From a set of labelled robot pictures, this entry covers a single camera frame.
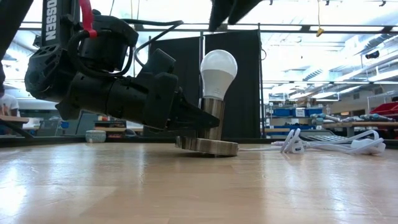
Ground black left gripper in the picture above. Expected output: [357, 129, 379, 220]
[107, 72, 221, 130]

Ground brass lamp base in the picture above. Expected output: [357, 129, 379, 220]
[174, 96, 239, 157]

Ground white light bulb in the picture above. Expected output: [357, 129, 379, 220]
[200, 49, 239, 101]

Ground white lamp power cord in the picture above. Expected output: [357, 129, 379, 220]
[238, 127, 387, 156]

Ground black partition panel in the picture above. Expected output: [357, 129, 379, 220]
[148, 29, 262, 140]

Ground blue storage bins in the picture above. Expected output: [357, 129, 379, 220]
[272, 107, 324, 118]

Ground small grey round bowl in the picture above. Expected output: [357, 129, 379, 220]
[85, 129, 107, 144]

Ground black desk calculator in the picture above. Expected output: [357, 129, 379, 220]
[300, 133, 351, 143]

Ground wooden workbench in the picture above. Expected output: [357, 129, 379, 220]
[322, 120, 398, 139]

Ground red storage bin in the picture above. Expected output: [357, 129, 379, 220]
[369, 101, 398, 116]

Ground wooden table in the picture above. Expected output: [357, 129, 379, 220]
[0, 114, 31, 139]

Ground person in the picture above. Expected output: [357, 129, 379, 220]
[0, 83, 21, 135]

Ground black looped gripper cable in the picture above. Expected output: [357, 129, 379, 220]
[119, 17, 185, 68]

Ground yellow hanging cord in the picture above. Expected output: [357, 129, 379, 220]
[315, 0, 325, 38]

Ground red gripper cable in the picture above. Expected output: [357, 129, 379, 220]
[78, 0, 99, 40]

